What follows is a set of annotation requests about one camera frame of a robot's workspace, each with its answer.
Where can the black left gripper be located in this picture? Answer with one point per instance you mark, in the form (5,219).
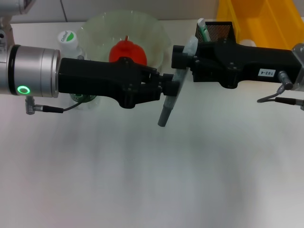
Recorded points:
(99,78)

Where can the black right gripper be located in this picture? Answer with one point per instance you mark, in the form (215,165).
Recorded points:
(237,61)

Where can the grey pen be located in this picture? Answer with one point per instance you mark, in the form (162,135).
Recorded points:
(169,104)

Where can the green pen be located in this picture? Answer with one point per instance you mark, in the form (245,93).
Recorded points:
(204,32)

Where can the orange fruit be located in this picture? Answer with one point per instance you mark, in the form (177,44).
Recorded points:
(118,52)

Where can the green label water bottle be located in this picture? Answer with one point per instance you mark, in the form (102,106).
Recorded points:
(67,39)

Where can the black mesh pen holder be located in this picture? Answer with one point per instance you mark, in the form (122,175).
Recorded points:
(218,31)

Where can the pale green glass bowl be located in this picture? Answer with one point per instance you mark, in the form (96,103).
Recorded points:
(147,31)

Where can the yellow plastic bin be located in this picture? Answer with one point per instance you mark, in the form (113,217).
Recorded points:
(266,23)

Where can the left wrist camera housing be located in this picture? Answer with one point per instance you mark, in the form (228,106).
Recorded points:
(12,7)

